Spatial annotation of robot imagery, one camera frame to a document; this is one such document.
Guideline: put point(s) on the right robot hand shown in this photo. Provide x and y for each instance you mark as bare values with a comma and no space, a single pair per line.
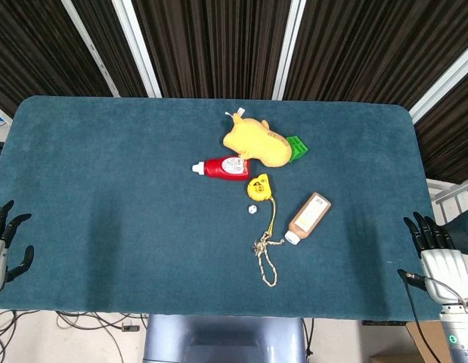
444,268

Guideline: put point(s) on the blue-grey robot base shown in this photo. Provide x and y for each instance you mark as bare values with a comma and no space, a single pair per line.
226,338

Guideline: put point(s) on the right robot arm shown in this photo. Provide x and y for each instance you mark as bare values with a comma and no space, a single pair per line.
459,332

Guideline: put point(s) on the brown bottle with white cap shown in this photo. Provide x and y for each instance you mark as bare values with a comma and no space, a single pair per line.
307,219

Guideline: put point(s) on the red bottle with white cap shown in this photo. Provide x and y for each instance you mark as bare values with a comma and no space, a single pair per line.
226,169

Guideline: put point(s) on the cardboard box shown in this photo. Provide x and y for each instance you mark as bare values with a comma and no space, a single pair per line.
426,342

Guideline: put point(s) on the teal table mat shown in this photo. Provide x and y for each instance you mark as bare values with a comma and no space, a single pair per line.
143,211

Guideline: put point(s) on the green toy brick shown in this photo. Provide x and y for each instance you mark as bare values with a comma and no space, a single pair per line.
297,147

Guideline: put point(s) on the small white die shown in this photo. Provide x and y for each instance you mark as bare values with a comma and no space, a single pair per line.
252,209

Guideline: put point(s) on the yellow tape measure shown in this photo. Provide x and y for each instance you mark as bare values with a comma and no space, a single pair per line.
258,187

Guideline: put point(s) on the yellow plush toy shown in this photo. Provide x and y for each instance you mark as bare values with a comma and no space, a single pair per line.
256,143

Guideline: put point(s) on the grey metal frame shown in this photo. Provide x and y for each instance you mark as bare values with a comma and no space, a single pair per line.
451,193

